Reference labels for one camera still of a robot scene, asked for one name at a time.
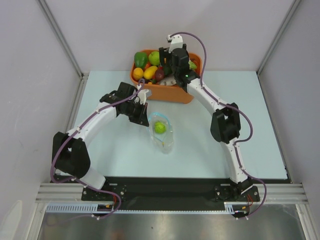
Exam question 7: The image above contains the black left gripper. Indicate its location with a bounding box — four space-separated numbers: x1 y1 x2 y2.
121 100 149 127

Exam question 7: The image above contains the right aluminium corner post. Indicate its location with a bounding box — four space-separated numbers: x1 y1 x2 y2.
256 0 302 77

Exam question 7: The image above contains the green fake apple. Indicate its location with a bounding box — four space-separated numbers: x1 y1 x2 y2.
148 51 160 66

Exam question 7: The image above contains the light green fake fruit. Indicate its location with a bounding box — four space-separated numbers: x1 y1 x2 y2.
154 121 167 134

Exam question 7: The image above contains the white green fake cabbage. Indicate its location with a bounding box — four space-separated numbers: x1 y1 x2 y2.
188 60 197 70

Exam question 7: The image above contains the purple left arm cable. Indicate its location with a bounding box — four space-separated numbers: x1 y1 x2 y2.
50 78 146 222

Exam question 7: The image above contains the yellow fake mango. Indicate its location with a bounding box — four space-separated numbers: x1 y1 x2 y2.
143 65 158 80

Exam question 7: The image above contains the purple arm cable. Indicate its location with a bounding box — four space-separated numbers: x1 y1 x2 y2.
169 31 268 221
50 78 146 222

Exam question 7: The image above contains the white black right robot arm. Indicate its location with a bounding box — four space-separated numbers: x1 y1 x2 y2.
159 43 253 201

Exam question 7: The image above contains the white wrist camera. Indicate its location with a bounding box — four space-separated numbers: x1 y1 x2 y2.
167 34 184 53
136 89 152 105

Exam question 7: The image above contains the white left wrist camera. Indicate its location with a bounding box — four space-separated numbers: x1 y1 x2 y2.
136 89 152 105

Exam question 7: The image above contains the grey slotted cable duct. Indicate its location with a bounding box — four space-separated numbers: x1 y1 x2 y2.
46 201 250 215

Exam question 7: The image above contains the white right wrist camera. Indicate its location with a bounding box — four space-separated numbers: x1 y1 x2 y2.
167 34 184 53

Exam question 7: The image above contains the aluminium corner post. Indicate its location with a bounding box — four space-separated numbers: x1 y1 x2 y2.
36 0 84 79
256 0 302 77

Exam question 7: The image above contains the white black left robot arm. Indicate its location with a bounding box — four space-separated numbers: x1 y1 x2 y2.
50 78 151 200

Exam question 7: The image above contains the left aluminium corner post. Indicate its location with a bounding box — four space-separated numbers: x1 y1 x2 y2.
36 0 84 79

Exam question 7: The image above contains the aluminium front frame rail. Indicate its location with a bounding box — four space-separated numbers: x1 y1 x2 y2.
35 183 308 204

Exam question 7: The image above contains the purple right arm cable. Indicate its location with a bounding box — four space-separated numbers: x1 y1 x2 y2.
169 31 268 221

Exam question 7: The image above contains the clear zip top bag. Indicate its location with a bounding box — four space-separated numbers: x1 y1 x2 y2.
148 112 174 154

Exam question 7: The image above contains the green fake bell pepper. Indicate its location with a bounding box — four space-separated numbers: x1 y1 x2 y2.
134 51 148 69

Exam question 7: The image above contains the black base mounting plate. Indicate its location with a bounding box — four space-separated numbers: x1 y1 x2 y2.
49 174 292 212

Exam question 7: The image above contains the yellow fake lemon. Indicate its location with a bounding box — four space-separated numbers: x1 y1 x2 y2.
132 67 144 81

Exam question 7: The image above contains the dark purple fake fruit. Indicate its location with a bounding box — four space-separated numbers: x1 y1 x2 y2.
154 68 165 82

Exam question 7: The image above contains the grey fake fish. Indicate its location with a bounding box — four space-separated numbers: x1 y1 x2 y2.
158 76 177 86

